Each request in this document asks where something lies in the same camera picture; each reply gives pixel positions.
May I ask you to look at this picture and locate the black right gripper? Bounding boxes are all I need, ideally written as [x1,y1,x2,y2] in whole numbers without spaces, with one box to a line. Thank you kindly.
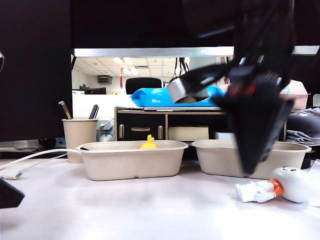
[213,55,295,175]

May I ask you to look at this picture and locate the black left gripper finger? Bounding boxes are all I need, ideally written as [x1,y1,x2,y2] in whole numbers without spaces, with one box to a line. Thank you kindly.
[0,178,26,210]

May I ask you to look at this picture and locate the white figure doll orange collar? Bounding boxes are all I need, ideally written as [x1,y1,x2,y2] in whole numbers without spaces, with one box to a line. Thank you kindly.
[234,166,320,204]

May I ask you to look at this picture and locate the yellow duck doll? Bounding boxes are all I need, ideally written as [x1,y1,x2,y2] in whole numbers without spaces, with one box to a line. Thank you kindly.
[139,134,158,150]

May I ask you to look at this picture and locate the beige paper pulp box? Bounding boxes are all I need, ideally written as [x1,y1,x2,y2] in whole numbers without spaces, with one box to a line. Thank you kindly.
[191,139,313,180]
[76,139,189,182]

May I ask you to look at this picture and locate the flat white box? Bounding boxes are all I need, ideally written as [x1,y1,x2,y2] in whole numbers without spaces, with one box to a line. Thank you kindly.
[214,131,237,141]

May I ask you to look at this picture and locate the beige box in shelf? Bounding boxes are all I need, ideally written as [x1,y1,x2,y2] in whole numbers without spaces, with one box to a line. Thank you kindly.
[167,126,210,142]

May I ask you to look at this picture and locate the grey folded cloth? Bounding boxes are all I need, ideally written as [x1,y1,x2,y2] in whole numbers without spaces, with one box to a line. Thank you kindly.
[285,107,320,146]

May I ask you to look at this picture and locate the pink tissue pack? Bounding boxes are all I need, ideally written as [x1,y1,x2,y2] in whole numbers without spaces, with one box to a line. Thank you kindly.
[278,79,311,110]

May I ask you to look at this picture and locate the silver monitor base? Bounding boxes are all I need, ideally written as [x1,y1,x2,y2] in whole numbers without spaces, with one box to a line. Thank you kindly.
[12,139,41,152]

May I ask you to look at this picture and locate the black round object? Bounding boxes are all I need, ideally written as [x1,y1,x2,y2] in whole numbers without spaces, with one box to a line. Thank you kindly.
[300,149,314,171]

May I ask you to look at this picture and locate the white cabinet with red labels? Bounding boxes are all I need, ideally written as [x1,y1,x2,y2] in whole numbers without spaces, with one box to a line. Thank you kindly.
[188,55,234,76]

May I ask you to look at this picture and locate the beige paper cup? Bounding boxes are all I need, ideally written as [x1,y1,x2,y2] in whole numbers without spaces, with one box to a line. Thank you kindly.
[61,118,99,165]

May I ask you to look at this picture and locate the metal tool with grey tip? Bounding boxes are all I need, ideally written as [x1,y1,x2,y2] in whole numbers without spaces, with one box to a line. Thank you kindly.
[58,100,74,120]

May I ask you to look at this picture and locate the white metal stand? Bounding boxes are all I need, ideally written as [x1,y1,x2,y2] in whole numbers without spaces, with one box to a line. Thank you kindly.
[96,117,116,142]

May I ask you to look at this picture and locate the blue wet wipes pack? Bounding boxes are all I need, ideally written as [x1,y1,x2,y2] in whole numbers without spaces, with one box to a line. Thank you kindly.
[129,86,227,108]

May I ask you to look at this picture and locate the black wooden desk shelf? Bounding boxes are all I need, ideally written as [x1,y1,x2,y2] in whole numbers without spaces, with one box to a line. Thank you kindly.
[114,106,289,147]

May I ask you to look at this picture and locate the black monitor panel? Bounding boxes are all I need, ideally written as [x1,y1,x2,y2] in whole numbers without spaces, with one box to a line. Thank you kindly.
[0,0,73,142]

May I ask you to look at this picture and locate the black office chair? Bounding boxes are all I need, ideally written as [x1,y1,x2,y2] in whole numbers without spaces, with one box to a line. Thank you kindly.
[125,77,163,96]

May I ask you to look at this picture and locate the red hanging knot ornament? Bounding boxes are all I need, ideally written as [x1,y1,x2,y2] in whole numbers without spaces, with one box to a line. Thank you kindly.
[119,58,125,89]

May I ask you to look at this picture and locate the white cable with flat plug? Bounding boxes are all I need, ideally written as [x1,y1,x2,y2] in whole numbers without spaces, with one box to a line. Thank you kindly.
[0,153,69,181]

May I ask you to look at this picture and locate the thick white cable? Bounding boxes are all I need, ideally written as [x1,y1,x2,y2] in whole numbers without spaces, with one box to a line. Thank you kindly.
[0,147,83,173]

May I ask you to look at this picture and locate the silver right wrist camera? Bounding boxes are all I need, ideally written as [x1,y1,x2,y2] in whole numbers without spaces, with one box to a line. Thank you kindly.
[166,64,228,104]

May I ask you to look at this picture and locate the black hanging straps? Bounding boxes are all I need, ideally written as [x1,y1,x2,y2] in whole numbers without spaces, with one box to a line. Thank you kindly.
[174,56,190,77]

